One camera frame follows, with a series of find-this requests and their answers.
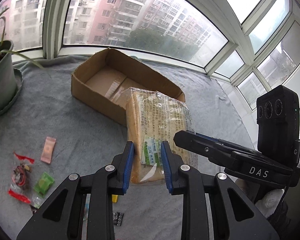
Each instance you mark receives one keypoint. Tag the white gloved right hand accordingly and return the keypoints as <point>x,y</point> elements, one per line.
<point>268,204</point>

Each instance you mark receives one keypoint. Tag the brown cardboard box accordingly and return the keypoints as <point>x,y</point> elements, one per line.
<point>101,81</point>

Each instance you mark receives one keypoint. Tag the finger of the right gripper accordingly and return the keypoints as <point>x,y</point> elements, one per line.
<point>190,139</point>

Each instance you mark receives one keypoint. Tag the pink wafer snack packet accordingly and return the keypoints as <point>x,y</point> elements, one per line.
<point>48,148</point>

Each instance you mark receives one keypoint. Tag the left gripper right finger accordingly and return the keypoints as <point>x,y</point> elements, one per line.
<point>217,198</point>

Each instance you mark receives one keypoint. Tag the green candy packet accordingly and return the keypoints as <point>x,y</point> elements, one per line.
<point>43,184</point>

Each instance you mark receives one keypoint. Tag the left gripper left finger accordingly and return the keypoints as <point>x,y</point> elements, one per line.
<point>61,215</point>

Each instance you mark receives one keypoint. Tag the black white candy packet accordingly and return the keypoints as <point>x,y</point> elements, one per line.
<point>117,218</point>

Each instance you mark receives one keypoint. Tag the green plant pot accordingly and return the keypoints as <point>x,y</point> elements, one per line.
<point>10,80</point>

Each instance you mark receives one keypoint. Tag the bagged sliced bread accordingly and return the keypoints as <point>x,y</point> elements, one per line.
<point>153,117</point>

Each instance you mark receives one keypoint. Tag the spider plant leaves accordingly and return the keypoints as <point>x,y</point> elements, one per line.
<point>4,52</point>

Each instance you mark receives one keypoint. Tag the clear red-end candy bag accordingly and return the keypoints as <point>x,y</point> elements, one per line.
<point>20,181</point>

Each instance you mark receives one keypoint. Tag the yellow candy packet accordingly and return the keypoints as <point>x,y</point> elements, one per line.
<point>115,198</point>

